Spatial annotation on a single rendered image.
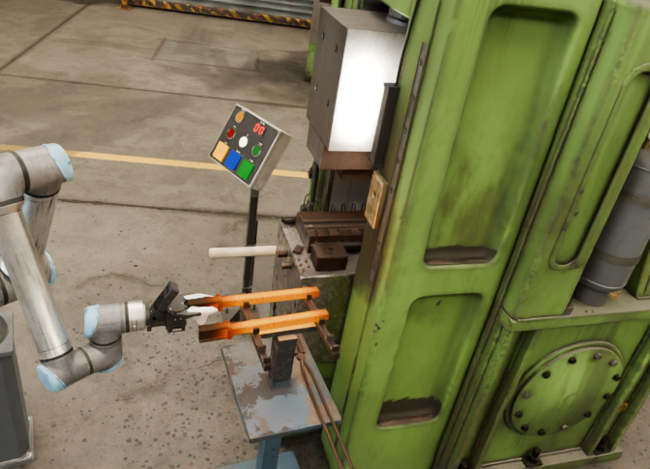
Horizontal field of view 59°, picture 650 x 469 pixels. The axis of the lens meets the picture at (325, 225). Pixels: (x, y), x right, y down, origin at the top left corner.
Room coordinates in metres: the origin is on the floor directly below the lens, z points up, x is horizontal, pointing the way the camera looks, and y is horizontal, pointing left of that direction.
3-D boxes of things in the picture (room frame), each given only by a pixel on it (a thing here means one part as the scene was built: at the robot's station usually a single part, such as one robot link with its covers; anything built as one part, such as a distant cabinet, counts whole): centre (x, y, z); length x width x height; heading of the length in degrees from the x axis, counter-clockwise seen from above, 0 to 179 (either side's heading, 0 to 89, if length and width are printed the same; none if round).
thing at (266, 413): (1.34, 0.07, 0.70); 0.40 x 0.30 x 0.02; 26
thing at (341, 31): (1.93, -0.13, 1.56); 0.42 x 0.39 x 0.40; 111
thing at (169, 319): (1.30, 0.43, 0.94); 0.12 x 0.08 x 0.09; 115
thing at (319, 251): (1.75, -0.04, 0.95); 0.12 x 0.08 x 0.06; 111
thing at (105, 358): (1.22, 0.60, 0.84); 0.12 x 0.09 x 0.12; 144
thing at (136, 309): (1.27, 0.50, 0.95); 0.10 x 0.05 x 0.09; 25
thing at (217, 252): (2.18, 0.29, 0.62); 0.44 x 0.05 x 0.05; 111
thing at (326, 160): (1.97, -0.11, 1.32); 0.42 x 0.20 x 0.10; 111
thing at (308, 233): (1.97, -0.11, 0.96); 0.42 x 0.20 x 0.09; 111
